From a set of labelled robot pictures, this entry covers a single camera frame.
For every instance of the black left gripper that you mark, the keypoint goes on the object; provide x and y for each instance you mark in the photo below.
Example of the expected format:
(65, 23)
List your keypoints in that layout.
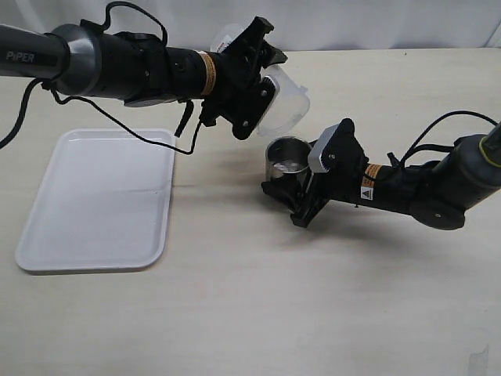
(236, 90)

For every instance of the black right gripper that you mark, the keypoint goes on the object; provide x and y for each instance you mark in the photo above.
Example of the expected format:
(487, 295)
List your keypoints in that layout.
(347, 162)

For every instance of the white backdrop curtain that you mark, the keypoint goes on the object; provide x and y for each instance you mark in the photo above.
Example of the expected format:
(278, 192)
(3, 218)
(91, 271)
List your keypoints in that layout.
(330, 25)

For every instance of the stainless steel cup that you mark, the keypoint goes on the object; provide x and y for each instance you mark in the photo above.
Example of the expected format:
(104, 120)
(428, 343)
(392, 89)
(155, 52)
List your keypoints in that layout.
(287, 155)

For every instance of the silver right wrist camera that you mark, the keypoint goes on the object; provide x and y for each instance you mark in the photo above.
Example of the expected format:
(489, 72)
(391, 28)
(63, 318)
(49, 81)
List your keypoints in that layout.
(318, 154)

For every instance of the white plastic tray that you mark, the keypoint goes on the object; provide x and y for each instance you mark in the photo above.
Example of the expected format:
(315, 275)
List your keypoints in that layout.
(103, 204)

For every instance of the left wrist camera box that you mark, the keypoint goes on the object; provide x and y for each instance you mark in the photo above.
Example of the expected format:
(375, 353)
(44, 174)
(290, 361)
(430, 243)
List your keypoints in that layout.
(225, 37)

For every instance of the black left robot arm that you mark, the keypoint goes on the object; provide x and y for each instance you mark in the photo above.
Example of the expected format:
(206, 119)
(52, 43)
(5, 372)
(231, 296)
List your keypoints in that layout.
(142, 70)

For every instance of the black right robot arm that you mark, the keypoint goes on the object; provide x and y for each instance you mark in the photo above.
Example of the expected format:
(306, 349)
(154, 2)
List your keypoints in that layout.
(434, 184)

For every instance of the translucent plastic measuring cup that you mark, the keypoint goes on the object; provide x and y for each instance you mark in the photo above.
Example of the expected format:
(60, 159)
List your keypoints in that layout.
(289, 104)

